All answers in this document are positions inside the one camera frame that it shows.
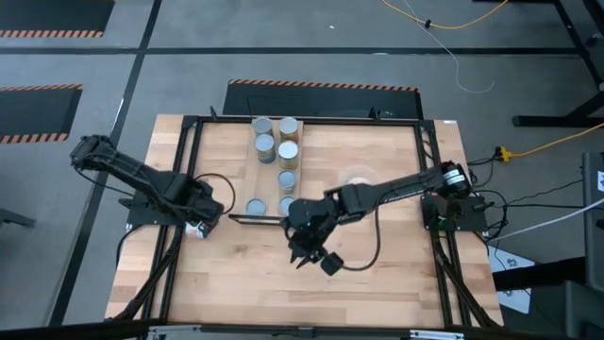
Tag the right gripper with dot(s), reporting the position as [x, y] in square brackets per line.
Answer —
[309, 222]

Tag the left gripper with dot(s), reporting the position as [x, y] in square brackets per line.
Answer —
[203, 205]

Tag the short salmon can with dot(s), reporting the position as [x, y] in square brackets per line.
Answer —
[255, 206]

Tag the short mushroom can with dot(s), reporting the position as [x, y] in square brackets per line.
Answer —
[285, 204]

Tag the short sliced carrots can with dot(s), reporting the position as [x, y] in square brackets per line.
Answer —
[287, 180]

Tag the tall peas can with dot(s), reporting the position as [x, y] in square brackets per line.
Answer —
[264, 147]

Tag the tall green beans can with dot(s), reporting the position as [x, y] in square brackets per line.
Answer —
[262, 126]

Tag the tall carrots can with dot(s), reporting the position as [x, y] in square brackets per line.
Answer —
[288, 153]

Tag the tall corn can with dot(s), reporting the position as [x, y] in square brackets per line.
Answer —
[288, 128]

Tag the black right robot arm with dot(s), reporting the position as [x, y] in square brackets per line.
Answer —
[401, 189]

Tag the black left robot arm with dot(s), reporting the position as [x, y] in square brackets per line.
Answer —
[141, 175]

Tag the clear plastic bowl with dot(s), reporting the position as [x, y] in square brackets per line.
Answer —
[356, 175]

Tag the black hazard-striped floor mat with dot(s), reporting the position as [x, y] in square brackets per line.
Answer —
[56, 14]
[330, 101]
[38, 113]

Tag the black rig crossbeam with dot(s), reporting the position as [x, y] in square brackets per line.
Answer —
[71, 331]

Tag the grey furniture foot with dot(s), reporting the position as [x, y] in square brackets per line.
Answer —
[14, 218]

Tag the white paper sign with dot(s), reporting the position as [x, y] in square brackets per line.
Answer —
[519, 302]

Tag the yellow power splitter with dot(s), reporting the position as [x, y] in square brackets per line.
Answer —
[505, 153]

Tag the black floor bar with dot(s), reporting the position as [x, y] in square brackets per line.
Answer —
[538, 275]

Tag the grey cabinet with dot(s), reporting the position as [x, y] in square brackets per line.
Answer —
[594, 212]

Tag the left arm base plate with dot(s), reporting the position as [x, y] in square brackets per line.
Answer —
[141, 217]

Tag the wooden shelf with black frame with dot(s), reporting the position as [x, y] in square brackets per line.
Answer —
[271, 189]

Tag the black aluminium table frame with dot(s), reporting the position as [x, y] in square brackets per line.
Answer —
[340, 122]

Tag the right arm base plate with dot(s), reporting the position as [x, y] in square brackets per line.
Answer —
[467, 219]

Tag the black desk frame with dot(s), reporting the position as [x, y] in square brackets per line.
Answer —
[557, 120]

